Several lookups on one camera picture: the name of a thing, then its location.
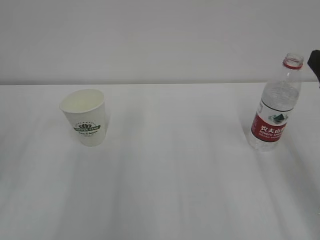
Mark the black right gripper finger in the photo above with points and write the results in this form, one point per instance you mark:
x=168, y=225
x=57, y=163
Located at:
x=314, y=63

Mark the clear water bottle red label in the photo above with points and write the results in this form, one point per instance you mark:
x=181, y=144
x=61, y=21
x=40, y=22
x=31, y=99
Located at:
x=278, y=100

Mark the white paper cup green logo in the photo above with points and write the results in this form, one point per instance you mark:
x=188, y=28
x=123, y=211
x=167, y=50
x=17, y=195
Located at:
x=85, y=111

